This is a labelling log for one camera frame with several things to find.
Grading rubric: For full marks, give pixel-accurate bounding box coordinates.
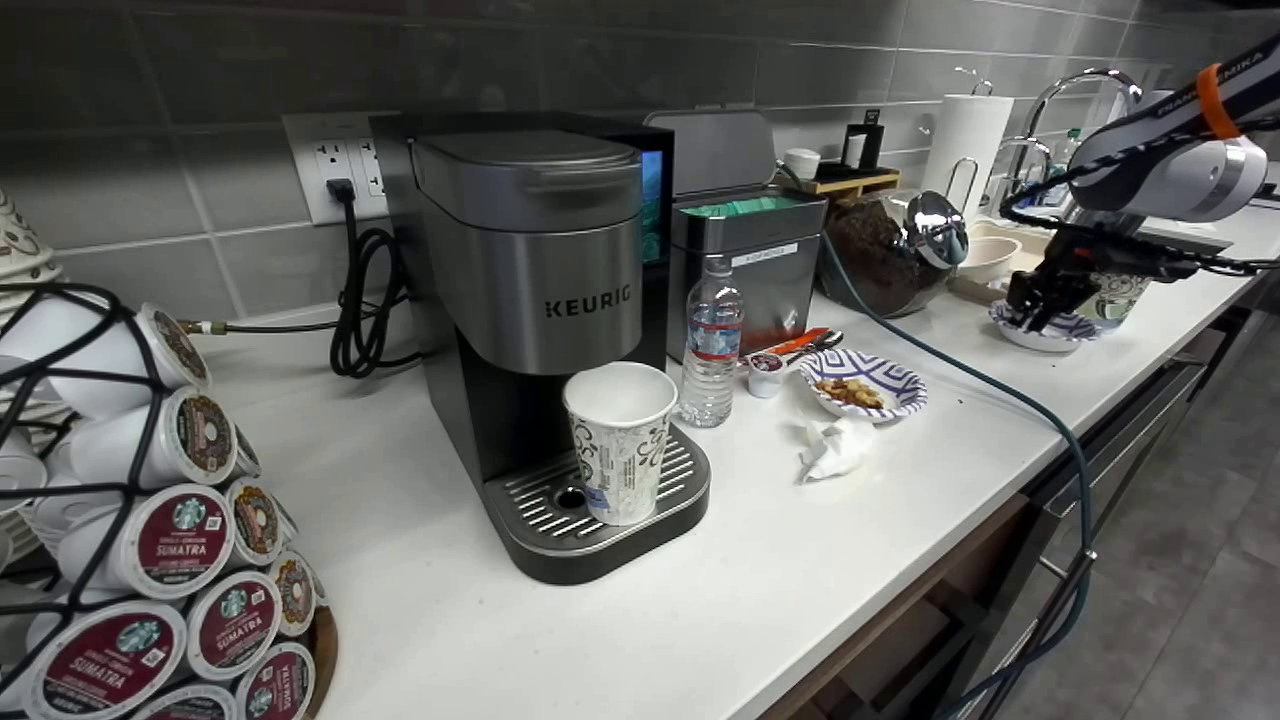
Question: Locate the crumpled white napkin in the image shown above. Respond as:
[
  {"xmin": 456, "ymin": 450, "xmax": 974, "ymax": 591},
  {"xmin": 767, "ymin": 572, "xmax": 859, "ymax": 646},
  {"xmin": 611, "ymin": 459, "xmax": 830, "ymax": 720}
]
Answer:
[{"xmin": 789, "ymin": 412, "xmax": 882, "ymax": 489}]

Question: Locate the black wire pod rack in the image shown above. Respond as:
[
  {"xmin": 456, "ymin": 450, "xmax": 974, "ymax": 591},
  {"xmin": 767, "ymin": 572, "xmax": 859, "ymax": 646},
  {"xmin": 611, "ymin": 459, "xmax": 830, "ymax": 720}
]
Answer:
[{"xmin": 0, "ymin": 282, "xmax": 346, "ymax": 720}]

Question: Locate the metal paper towel holder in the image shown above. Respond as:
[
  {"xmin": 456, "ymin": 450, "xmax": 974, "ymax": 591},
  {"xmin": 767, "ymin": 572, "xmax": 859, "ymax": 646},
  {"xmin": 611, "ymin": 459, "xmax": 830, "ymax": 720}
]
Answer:
[{"xmin": 937, "ymin": 64, "xmax": 1001, "ymax": 221}]

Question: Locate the blue patterned plate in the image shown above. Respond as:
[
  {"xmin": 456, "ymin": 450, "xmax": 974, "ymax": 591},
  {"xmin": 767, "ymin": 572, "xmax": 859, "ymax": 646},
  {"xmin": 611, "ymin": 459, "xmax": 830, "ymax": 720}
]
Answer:
[{"xmin": 796, "ymin": 344, "xmax": 927, "ymax": 427}]

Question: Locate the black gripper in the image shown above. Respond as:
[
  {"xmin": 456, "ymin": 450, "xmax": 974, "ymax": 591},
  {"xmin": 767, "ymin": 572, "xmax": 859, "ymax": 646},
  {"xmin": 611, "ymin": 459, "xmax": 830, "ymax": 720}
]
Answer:
[{"xmin": 1005, "ymin": 218, "xmax": 1258, "ymax": 335}]

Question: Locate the blue patterned ceramic bowl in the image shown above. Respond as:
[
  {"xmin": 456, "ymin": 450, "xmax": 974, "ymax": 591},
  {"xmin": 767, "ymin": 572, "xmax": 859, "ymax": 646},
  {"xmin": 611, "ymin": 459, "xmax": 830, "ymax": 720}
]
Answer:
[{"xmin": 987, "ymin": 294, "xmax": 1112, "ymax": 362}]

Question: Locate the silver Keurig coffee machine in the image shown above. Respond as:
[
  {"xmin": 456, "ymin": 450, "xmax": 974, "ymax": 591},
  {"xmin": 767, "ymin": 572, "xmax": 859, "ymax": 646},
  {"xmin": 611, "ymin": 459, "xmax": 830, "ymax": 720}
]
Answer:
[{"xmin": 404, "ymin": 124, "xmax": 715, "ymax": 589}]

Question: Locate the small white creamer cup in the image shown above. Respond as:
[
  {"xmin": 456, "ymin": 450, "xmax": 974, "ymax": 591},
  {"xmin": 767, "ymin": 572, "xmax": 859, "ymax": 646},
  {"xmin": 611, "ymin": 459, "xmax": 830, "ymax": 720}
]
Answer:
[{"xmin": 744, "ymin": 362, "xmax": 789, "ymax": 404}]

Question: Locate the chrome sink faucet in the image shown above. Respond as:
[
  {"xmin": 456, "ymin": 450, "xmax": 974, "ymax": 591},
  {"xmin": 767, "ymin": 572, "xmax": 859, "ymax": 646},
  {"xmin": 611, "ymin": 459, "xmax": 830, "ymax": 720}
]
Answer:
[{"xmin": 1008, "ymin": 64, "xmax": 1154, "ymax": 206}]

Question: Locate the glass coffee bean jar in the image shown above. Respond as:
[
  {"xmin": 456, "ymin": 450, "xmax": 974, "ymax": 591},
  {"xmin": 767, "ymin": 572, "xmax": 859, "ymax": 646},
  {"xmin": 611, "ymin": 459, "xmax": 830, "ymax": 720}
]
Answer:
[{"xmin": 814, "ymin": 187, "xmax": 974, "ymax": 319}]

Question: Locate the silver box green top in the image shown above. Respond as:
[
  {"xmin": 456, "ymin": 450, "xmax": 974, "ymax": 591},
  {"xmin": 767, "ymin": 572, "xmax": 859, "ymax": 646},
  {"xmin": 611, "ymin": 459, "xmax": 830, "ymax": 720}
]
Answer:
[{"xmin": 664, "ymin": 187, "xmax": 832, "ymax": 362}]

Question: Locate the wooden cutting board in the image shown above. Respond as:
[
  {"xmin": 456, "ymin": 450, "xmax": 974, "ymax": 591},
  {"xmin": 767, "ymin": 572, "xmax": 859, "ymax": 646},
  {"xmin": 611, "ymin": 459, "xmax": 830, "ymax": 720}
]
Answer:
[{"xmin": 796, "ymin": 165, "xmax": 901, "ymax": 202}]

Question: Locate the grey box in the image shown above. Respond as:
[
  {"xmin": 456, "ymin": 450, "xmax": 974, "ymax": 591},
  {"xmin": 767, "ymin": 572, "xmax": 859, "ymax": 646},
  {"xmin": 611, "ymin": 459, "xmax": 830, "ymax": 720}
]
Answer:
[{"xmin": 644, "ymin": 110, "xmax": 782, "ymax": 206}]

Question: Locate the white wall outlet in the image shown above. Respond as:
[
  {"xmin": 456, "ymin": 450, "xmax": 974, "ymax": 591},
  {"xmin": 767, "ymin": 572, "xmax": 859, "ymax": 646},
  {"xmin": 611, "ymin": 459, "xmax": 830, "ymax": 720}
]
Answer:
[{"xmin": 282, "ymin": 114, "xmax": 394, "ymax": 228}]

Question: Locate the black coiled power cord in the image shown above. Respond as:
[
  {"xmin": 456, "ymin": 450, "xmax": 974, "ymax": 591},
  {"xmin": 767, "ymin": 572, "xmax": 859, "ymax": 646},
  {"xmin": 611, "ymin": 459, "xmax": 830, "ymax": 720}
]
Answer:
[{"xmin": 324, "ymin": 178, "xmax": 416, "ymax": 379}]

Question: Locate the plain white bowl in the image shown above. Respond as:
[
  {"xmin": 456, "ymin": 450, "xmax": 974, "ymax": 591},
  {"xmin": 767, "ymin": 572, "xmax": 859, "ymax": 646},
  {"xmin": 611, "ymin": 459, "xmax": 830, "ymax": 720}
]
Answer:
[{"xmin": 948, "ymin": 218, "xmax": 1027, "ymax": 295}]

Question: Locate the clear plastic water bottle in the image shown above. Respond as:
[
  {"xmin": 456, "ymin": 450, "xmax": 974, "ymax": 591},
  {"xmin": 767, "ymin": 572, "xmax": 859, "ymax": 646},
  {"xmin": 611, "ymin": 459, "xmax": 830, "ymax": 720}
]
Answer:
[{"xmin": 677, "ymin": 251, "xmax": 749, "ymax": 433}]

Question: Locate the black container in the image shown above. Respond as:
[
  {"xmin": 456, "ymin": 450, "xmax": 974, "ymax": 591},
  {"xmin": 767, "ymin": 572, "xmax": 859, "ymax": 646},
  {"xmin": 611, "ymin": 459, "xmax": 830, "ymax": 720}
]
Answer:
[{"xmin": 842, "ymin": 110, "xmax": 890, "ymax": 178}]

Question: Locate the teal power cable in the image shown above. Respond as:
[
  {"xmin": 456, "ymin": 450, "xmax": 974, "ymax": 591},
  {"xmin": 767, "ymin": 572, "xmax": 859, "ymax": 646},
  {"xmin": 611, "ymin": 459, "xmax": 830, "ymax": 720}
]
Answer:
[{"xmin": 814, "ymin": 231, "xmax": 1106, "ymax": 720}]

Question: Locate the patterned paper cup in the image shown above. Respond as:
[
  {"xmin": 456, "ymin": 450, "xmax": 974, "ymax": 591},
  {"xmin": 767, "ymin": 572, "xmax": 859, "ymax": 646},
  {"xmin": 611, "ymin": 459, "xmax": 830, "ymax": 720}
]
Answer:
[
  {"xmin": 559, "ymin": 362, "xmax": 680, "ymax": 528},
  {"xmin": 1069, "ymin": 270, "xmax": 1156, "ymax": 333}
]

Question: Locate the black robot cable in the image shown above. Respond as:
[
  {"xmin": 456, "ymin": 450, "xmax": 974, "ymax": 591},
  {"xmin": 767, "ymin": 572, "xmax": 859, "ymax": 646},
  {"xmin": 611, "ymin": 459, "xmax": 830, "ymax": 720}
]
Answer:
[{"xmin": 995, "ymin": 155, "xmax": 1116, "ymax": 231}]

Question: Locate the red orange snack packet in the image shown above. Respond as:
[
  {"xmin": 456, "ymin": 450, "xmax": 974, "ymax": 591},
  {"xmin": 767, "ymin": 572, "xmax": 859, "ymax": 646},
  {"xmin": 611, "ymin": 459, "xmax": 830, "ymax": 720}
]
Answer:
[{"xmin": 740, "ymin": 325, "xmax": 849, "ymax": 379}]

